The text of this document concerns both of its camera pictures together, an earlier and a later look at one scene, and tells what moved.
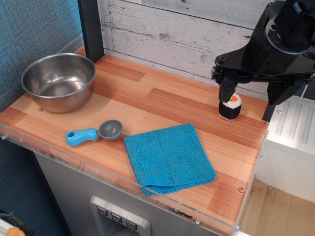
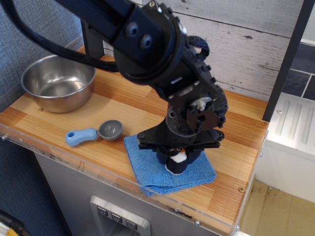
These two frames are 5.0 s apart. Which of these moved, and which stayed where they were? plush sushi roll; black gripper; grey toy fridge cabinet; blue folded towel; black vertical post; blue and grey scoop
Moved: black gripper; plush sushi roll
Stayed: black vertical post; blue folded towel; blue and grey scoop; grey toy fridge cabinet
